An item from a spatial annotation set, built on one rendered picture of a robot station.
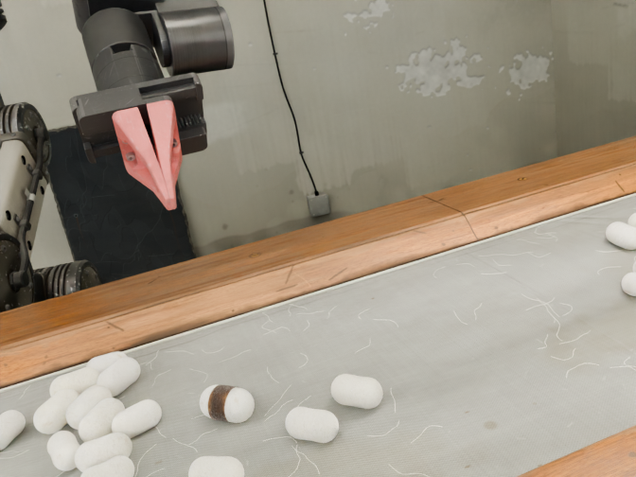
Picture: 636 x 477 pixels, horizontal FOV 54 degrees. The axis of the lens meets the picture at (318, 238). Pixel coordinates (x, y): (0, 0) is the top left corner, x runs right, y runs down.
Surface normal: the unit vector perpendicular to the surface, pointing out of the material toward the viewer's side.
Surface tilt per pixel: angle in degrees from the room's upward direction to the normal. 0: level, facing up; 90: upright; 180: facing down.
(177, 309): 45
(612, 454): 0
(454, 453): 0
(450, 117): 90
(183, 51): 107
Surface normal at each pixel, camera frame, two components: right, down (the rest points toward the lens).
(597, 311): -0.17, -0.93
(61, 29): 0.24, 0.29
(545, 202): 0.11, -0.47
